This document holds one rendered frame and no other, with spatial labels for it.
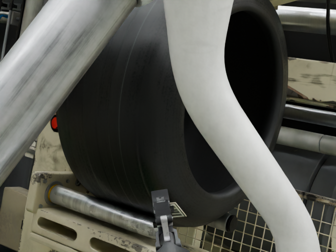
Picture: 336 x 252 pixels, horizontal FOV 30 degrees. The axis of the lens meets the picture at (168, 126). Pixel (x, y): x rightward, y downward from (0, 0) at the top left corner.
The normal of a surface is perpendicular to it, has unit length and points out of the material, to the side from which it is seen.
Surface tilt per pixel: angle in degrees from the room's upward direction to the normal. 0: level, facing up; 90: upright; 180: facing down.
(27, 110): 93
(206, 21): 99
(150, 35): 71
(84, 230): 90
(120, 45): 76
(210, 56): 91
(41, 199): 90
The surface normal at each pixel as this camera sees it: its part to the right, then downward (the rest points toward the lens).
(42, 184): 0.80, 0.18
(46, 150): -0.58, -0.07
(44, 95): 0.57, 0.26
